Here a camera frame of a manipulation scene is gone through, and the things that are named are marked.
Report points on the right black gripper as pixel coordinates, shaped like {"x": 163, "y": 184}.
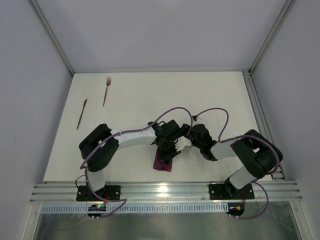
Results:
{"x": 201, "y": 138}

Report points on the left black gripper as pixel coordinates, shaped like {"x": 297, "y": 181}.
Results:
{"x": 165, "y": 150}

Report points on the purple satin napkin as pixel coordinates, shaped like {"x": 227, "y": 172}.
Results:
{"x": 159, "y": 165}

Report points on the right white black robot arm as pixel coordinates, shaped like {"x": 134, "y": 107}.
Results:
{"x": 258, "y": 156}

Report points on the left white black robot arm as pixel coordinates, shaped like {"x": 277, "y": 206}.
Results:
{"x": 99, "y": 147}

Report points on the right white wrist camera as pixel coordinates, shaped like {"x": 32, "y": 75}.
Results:
{"x": 196, "y": 120}

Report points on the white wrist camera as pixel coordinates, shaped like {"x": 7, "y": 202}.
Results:
{"x": 196, "y": 120}
{"x": 181, "y": 143}

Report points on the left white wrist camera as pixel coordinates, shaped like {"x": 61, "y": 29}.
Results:
{"x": 181, "y": 143}

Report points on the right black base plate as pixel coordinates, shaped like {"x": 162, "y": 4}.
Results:
{"x": 222, "y": 191}

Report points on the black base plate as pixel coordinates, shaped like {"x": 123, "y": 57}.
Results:
{"x": 222, "y": 191}
{"x": 109, "y": 192}

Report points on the right side aluminium rail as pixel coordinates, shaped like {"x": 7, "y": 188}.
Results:
{"x": 256, "y": 104}

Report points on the aluminium rail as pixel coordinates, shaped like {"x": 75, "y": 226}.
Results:
{"x": 256, "y": 104}
{"x": 159, "y": 192}

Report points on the grey slotted cable duct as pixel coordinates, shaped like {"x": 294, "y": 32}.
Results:
{"x": 136, "y": 208}

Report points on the front aluminium rail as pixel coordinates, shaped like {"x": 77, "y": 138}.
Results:
{"x": 159, "y": 192}

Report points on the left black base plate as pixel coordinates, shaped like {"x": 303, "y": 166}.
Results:
{"x": 109, "y": 192}

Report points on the left corner aluminium post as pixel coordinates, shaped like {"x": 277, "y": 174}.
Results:
{"x": 50, "y": 33}

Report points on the corner aluminium post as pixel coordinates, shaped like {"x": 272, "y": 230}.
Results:
{"x": 272, "y": 33}
{"x": 50, "y": 33}

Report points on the right corner aluminium post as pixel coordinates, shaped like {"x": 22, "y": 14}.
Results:
{"x": 272, "y": 33}

